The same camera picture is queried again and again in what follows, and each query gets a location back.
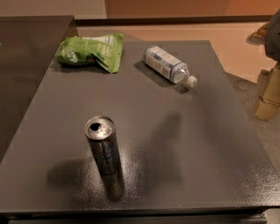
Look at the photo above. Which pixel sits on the dark tall metal can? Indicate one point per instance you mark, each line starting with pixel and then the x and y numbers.
pixel 101 134

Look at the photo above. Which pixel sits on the clear blue-label plastic bottle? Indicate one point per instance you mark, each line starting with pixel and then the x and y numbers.
pixel 169 67

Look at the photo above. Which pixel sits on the dark wooden wall rail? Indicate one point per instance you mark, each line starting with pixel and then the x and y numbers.
pixel 171 21

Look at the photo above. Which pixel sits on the green chip bag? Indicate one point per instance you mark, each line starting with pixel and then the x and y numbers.
pixel 82 51

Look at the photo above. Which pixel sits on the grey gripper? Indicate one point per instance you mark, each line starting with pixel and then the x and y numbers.
pixel 279 36

